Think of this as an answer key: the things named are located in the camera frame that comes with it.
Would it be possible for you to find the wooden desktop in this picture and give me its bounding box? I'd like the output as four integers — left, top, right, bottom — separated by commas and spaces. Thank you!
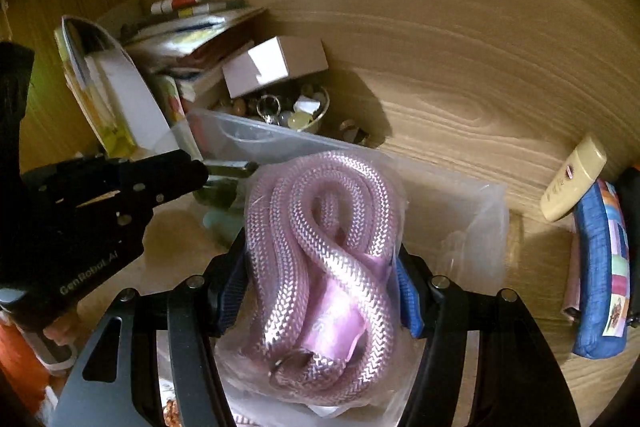
0, 7, 640, 427

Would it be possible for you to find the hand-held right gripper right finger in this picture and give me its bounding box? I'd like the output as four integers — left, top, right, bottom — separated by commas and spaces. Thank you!
395, 249, 581, 427

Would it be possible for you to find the small white box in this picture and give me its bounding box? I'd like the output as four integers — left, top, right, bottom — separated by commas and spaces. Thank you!
221, 36, 330, 100

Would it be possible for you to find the pile of beads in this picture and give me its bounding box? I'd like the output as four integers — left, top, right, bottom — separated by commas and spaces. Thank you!
232, 82, 326, 130

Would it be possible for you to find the brown cord trinket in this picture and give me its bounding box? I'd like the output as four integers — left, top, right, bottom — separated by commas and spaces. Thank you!
160, 399, 183, 427

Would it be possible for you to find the blue pencil case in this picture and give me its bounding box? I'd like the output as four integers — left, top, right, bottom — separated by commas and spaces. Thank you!
571, 179, 632, 358

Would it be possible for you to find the red and white stick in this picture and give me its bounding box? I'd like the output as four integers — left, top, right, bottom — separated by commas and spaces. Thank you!
150, 0, 211, 14

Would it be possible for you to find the beige tube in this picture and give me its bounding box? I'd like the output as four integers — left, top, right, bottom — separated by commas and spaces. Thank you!
540, 134, 608, 223

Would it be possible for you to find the yellow and white stick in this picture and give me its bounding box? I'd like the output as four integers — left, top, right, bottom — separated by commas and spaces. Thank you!
172, 4, 226, 18

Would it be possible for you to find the fruit printed book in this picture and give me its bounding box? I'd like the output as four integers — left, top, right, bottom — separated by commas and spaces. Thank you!
155, 74, 203, 158

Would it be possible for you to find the clear plastic bin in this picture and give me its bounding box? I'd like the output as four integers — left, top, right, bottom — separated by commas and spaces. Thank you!
187, 108, 511, 308

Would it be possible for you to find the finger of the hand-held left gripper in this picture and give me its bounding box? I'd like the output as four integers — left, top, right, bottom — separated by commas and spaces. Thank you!
120, 150, 210, 208
202, 160, 259, 182

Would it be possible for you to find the orange and black round object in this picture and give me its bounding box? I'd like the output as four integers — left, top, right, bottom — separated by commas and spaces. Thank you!
617, 162, 640, 208

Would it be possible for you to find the stack of books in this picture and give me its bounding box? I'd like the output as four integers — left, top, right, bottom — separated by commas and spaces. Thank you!
120, 4, 268, 102

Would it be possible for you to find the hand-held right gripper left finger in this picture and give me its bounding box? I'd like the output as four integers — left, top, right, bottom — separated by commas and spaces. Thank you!
50, 252, 251, 427

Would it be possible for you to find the pink rope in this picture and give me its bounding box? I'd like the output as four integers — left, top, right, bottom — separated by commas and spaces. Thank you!
215, 150, 426, 427

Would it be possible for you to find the person's left hand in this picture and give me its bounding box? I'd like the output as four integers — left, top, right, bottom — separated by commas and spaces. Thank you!
42, 314, 83, 345

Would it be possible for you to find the small beaded trinket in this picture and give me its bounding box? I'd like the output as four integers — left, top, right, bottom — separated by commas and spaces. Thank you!
337, 119, 371, 145

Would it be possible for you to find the white bowl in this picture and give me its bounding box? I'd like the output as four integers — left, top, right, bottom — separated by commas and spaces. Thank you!
240, 79, 331, 135

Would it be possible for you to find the green glass jar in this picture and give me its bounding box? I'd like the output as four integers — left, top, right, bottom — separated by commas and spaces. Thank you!
195, 179, 251, 212

